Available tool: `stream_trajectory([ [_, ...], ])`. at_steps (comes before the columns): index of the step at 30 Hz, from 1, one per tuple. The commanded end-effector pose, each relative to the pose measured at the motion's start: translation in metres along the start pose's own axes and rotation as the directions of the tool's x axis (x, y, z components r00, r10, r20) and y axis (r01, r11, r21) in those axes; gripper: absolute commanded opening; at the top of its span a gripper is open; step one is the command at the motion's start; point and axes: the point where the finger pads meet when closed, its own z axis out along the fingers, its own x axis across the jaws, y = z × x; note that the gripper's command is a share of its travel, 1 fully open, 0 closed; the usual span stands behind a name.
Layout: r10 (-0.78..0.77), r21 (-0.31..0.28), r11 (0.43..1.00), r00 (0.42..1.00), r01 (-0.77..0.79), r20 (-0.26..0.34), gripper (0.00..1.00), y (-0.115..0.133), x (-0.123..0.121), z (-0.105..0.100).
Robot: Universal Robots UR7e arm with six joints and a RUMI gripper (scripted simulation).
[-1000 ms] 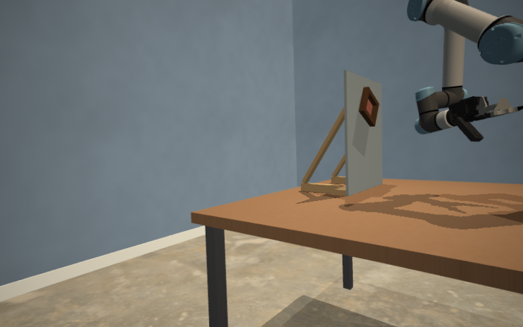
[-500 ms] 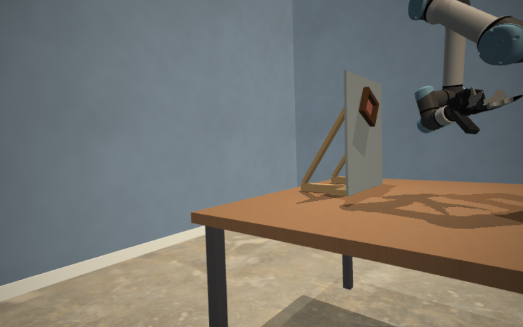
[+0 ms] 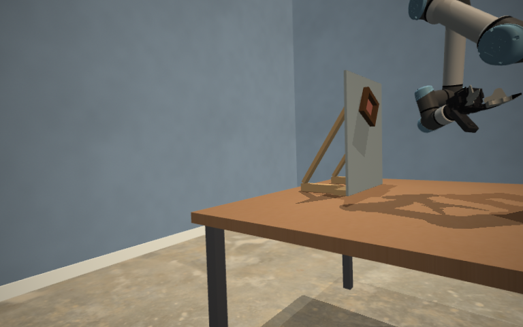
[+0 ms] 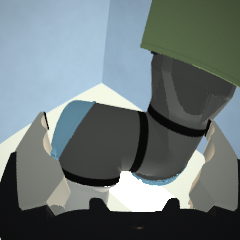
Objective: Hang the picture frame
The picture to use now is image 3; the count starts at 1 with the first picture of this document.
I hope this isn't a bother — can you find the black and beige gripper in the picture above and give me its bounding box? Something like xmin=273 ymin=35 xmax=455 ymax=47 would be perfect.
xmin=443 ymin=85 xmax=522 ymax=121

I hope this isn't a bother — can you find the brown picture frame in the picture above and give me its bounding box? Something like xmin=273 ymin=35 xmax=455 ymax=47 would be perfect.
xmin=359 ymin=87 xmax=379 ymax=127

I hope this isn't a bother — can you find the wooden triangular stand brace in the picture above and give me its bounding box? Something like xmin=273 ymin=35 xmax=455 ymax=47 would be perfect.
xmin=301 ymin=108 xmax=346 ymax=196

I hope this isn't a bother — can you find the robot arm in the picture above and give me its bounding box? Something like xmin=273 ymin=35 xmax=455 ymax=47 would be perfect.
xmin=409 ymin=0 xmax=523 ymax=133

